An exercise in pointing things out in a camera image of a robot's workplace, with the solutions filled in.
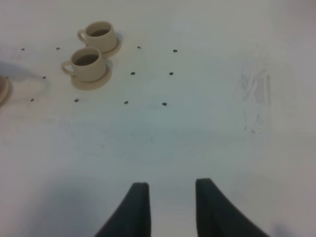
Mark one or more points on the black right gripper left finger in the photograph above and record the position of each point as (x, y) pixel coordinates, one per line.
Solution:
(132, 218)

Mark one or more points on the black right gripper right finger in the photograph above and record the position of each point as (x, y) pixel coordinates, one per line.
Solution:
(216, 216)

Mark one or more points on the beige round teapot saucer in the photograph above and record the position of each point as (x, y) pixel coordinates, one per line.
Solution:
(5, 90)

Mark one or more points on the beige near cup saucer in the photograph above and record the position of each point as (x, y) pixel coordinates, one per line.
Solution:
(92, 85)

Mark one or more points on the beige cup saucer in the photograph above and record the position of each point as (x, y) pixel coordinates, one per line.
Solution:
(92, 85)
(107, 45)

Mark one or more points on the beige near teacup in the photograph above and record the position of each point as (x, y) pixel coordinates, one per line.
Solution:
(87, 64)

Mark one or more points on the beige teacup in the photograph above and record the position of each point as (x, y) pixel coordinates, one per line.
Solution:
(87, 64)
(95, 29)

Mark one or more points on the beige far cup saucer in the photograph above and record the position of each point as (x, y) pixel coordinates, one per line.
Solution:
(107, 45)

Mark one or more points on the beige far teacup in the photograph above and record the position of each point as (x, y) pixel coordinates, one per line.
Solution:
(95, 29)

